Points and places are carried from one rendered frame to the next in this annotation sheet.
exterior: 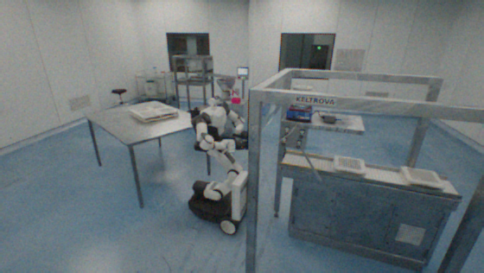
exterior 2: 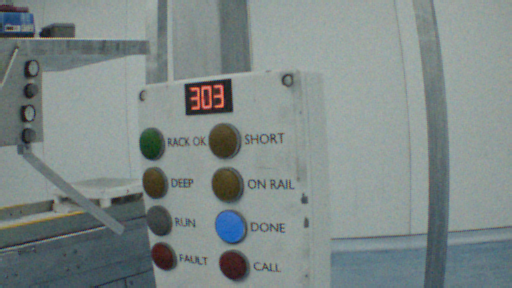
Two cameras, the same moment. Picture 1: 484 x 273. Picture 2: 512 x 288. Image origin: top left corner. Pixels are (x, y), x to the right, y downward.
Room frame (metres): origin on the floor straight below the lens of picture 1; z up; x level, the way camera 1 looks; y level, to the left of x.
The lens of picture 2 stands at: (1.12, 0.54, 1.07)
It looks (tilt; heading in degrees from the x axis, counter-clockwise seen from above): 3 degrees down; 280
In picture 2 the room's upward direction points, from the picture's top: 4 degrees counter-clockwise
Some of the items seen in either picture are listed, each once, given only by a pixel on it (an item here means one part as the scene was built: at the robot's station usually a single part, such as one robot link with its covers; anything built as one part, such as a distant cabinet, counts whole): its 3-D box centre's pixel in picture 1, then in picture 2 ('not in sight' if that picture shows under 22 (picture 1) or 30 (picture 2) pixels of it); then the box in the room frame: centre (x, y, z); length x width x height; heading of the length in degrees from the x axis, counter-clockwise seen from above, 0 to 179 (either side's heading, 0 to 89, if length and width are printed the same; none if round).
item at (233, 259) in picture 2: not in sight; (232, 265); (1.24, 0.04, 0.94); 0.03 x 0.01 x 0.03; 160
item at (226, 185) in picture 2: not in sight; (226, 185); (1.24, 0.04, 1.01); 0.03 x 0.01 x 0.03; 160
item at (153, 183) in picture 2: not in sight; (153, 183); (1.32, 0.02, 1.01); 0.03 x 0.01 x 0.03; 160
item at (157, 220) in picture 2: not in sight; (157, 221); (1.32, 0.02, 0.97); 0.03 x 0.01 x 0.03; 160
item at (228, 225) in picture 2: not in sight; (229, 227); (1.24, 0.04, 0.97); 0.03 x 0.01 x 0.03; 160
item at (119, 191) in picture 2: (348, 164); (103, 188); (1.82, -0.92, 0.89); 0.25 x 0.24 x 0.02; 160
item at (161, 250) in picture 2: not in sight; (162, 256); (1.32, 0.02, 0.94); 0.03 x 0.01 x 0.03; 160
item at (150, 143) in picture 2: not in sight; (150, 143); (1.32, 0.02, 1.04); 0.03 x 0.01 x 0.03; 160
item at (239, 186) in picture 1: (241, 195); (235, 222); (1.25, 0.01, 0.97); 0.17 x 0.06 x 0.26; 160
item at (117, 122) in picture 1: (145, 117); not in sight; (3.16, 1.36, 0.83); 1.50 x 1.10 x 0.04; 47
